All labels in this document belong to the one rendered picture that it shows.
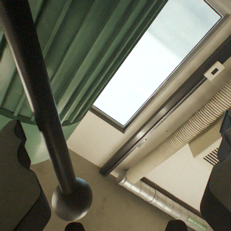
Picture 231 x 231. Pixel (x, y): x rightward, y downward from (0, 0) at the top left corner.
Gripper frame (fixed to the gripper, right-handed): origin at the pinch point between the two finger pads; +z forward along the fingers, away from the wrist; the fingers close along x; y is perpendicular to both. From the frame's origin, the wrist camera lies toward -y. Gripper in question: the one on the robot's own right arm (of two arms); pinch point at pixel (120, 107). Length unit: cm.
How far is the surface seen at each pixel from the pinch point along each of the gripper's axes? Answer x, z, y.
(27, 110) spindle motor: -9.3, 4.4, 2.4
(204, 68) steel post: 65, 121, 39
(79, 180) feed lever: -3.8, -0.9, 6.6
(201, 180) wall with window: 87, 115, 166
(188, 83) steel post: 55, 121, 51
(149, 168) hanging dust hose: 26, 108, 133
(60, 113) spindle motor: -6.7, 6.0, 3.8
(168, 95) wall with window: 43, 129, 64
